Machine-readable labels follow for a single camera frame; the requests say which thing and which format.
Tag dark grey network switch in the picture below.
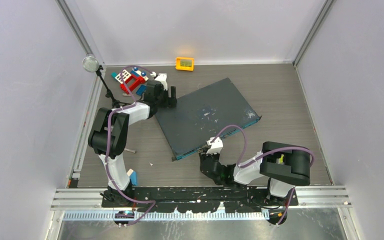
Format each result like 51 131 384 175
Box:
155 78 261 161

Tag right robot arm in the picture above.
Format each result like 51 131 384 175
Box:
199 141 315 205

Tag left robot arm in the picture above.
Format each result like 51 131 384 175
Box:
88 80 177 207

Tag small blue toy brick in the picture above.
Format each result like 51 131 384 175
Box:
136 84 147 96

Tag blue white toy brick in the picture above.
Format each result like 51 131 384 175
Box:
130 66 149 81

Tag white window toy brick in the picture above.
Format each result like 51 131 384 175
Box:
112 69 132 84

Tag silver SFP module front left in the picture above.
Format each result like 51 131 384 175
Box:
124 148 137 154

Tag green toy brick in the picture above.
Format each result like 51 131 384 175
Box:
277 154 284 165

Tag blue white wedge block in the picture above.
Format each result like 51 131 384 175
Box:
127 169 138 186

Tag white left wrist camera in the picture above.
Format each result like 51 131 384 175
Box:
150 71 168 91

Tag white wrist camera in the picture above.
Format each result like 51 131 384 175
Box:
205 137 224 155
150 71 168 91

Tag red toy brick frame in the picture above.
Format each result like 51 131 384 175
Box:
120 75 148 94

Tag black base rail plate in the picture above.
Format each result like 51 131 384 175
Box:
100 186 298 214

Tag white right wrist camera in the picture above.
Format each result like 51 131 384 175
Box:
205 137 224 155

